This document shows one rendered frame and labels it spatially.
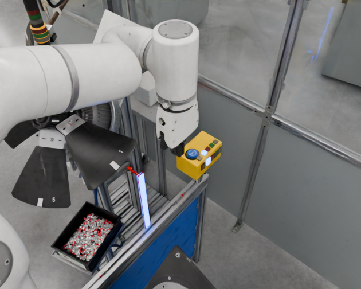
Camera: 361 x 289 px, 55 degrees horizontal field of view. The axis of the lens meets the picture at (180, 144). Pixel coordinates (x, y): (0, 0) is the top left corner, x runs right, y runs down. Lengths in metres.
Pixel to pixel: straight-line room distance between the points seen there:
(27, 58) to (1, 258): 0.22
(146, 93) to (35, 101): 1.33
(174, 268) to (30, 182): 0.68
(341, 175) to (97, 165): 1.02
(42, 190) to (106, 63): 0.96
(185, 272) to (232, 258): 1.32
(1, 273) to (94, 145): 0.86
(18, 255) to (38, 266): 1.97
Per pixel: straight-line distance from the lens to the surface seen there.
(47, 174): 1.39
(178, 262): 0.98
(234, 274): 2.24
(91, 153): 1.21
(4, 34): 4.52
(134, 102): 1.84
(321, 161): 1.63
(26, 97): 0.43
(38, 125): 1.34
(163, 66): 0.64
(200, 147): 1.32
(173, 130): 0.73
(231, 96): 1.67
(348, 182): 1.65
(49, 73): 0.45
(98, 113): 1.38
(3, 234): 0.41
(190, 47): 0.62
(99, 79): 0.49
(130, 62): 0.53
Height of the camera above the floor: 2.06
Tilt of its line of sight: 48 degrees down
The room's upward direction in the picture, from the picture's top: straight up
